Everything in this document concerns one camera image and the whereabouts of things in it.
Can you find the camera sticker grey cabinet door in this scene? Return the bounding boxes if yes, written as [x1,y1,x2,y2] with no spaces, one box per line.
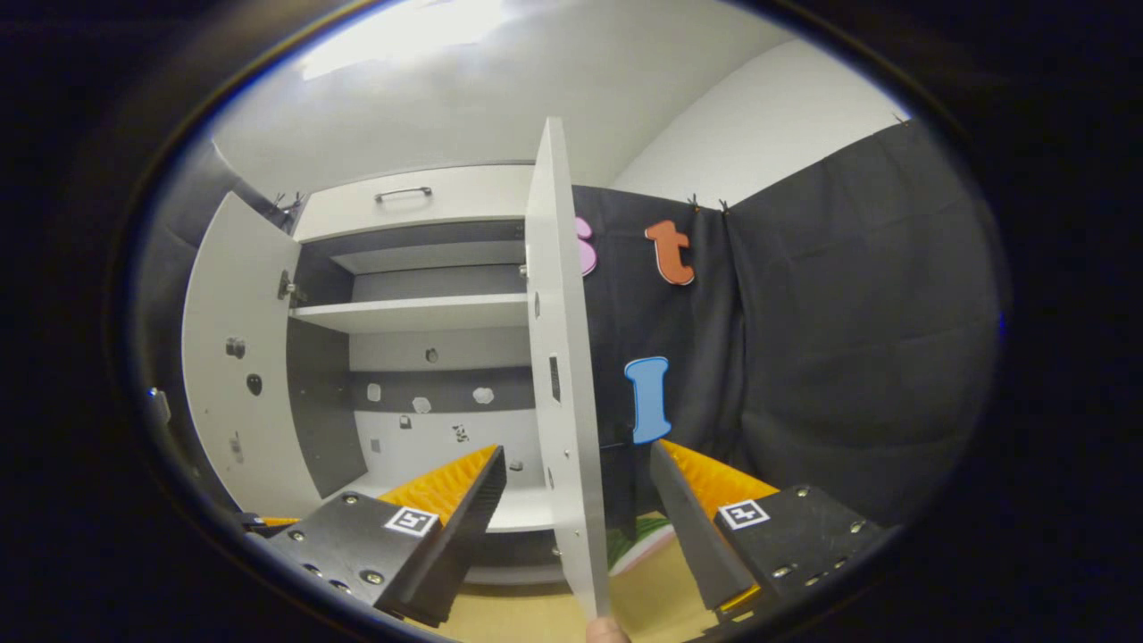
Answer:
[181,190,324,519]

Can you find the green pink printed sheet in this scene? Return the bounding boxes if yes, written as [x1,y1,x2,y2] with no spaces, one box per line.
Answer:
[607,514,677,577]

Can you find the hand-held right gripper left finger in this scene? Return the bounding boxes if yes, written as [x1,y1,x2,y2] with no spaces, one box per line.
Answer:
[266,445,508,628]

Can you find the thin grey cabinet shelf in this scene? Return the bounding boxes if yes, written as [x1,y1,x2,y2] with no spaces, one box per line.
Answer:
[290,293,530,335]

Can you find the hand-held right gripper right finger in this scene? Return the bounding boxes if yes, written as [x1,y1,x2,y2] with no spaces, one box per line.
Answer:
[649,439,885,624]

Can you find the cat sticker grey cabinet door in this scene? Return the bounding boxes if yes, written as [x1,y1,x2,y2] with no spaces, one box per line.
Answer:
[524,118,613,622]

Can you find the grey cabinet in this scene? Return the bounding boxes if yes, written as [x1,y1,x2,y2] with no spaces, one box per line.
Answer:
[281,163,572,586]

